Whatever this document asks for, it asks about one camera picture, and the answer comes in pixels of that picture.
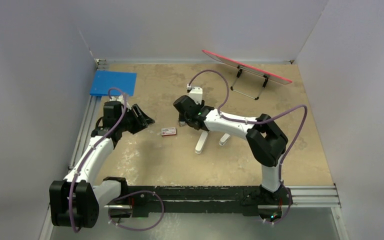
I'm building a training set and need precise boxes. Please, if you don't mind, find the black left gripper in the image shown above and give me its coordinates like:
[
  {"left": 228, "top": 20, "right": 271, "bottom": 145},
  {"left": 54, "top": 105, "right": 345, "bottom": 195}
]
[{"left": 117, "top": 104, "right": 154, "bottom": 134}]

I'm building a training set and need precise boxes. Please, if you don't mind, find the red white staple box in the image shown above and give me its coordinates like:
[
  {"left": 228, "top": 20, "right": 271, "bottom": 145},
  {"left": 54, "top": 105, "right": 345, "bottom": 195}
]
[{"left": 161, "top": 127, "right": 177, "bottom": 137}]

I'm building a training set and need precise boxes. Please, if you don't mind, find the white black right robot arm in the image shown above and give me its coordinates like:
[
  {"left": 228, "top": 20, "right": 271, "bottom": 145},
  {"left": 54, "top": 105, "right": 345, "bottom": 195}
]
[{"left": 173, "top": 95, "right": 288, "bottom": 204}]

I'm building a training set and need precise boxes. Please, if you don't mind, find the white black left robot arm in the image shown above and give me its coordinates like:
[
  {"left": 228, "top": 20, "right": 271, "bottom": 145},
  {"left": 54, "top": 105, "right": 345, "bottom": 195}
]
[{"left": 49, "top": 99, "right": 155, "bottom": 232}]

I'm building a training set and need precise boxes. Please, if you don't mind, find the small white stapler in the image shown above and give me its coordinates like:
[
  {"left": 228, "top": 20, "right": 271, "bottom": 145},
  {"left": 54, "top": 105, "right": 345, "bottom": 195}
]
[{"left": 219, "top": 133, "right": 231, "bottom": 146}]

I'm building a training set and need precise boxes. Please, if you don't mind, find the blue plastic board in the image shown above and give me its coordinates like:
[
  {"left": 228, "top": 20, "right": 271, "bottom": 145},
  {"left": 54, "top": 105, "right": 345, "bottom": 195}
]
[{"left": 89, "top": 70, "right": 137, "bottom": 97}]

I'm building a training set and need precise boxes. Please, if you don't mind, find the red tablet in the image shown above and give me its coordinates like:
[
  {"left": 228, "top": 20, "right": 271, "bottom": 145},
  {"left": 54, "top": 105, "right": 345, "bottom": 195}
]
[{"left": 201, "top": 49, "right": 293, "bottom": 85}]

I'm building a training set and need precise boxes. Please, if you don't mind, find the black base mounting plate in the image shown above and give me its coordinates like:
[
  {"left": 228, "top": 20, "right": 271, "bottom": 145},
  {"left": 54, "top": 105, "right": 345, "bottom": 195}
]
[{"left": 96, "top": 185, "right": 293, "bottom": 220}]

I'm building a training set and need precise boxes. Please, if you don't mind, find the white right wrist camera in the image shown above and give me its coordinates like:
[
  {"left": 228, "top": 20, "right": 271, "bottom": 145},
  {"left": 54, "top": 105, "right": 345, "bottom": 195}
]
[{"left": 186, "top": 84, "right": 203, "bottom": 105}]

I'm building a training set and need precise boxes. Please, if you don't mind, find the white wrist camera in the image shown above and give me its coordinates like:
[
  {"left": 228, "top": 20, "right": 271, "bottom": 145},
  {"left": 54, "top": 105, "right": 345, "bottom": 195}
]
[
  {"left": 114, "top": 94, "right": 131, "bottom": 109},
  {"left": 186, "top": 84, "right": 203, "bottom": 105}
]

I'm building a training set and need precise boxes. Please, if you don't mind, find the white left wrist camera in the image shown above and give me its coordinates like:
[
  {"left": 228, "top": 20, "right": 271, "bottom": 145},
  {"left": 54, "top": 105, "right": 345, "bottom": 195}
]
[{"left": 114, "top": 94, "right": 131, "bottom": 109}]

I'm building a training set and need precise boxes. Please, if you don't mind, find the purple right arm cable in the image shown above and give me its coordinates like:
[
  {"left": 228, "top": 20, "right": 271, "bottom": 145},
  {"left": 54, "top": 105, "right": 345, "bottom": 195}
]
[{"left": 187, "top": 69, "right": 309, "bottom": 226}]

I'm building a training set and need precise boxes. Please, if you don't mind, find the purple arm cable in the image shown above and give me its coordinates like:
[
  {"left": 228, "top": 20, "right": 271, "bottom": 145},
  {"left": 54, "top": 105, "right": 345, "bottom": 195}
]
[
  {"left": 187, "top": 69, "right": 309, "bottom": 226},
  {"left": 69, "top": 87, "right": 165, "bottom": 233}
]

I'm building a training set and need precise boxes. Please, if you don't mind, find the aluminium left rail frame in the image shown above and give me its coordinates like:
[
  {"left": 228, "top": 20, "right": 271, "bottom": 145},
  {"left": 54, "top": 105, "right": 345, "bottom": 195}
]
[{"left": 66, "top": 58, "right": 110, "bottom": 178}]

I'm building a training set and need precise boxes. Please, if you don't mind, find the aluminium rail frame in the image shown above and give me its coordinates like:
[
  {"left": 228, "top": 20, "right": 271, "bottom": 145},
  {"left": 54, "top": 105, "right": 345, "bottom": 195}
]
[
  {"left": 40, "top": 180, "right": 349, "bottom": 240},
  {"left": 66, "top": 58, "right": 110, "bottom": 178}
]

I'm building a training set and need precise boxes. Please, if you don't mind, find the black wire tablet stand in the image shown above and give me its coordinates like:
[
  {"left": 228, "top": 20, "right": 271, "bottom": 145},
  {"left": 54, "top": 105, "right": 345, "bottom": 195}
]
[{"left": 230, "top": 65, "right": 270, "bottom": 101}]

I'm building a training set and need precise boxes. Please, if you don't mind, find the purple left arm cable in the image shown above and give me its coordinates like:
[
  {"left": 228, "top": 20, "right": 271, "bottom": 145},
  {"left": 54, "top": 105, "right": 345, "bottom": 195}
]
[{"left": 69, "top": 87, "right": 165, "bottom": 233}]

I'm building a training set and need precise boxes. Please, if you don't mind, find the aluminium front rail frame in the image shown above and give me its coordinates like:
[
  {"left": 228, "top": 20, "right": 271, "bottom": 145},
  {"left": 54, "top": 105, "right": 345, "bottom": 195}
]
[{"left": 40, "top": 180, "right": 349, "bottom": 240}]

